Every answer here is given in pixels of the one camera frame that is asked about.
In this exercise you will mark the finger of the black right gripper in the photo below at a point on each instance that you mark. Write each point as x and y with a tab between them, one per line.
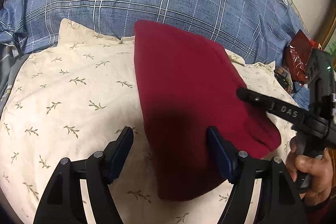
256	99

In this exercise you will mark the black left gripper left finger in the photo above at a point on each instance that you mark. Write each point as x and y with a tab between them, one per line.
62	200

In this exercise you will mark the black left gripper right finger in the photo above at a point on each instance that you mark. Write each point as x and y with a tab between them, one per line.
279	200

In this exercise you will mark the dark red garment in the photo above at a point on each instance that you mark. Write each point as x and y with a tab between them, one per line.
187	83

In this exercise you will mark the red sleeve forearm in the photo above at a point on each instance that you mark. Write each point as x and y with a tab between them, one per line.
317	213

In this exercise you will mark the right hand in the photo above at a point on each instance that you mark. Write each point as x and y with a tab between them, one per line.
321	171

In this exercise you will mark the red plastic bag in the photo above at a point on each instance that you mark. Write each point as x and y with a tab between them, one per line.
296	56

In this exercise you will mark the cream leaf-print pillow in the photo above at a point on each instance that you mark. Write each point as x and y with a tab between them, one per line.
73	99

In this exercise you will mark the grey quilt with pink star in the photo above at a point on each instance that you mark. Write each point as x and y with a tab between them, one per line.
11	62

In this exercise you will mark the gold picture frame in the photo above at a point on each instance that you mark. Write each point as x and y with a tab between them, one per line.
327	28

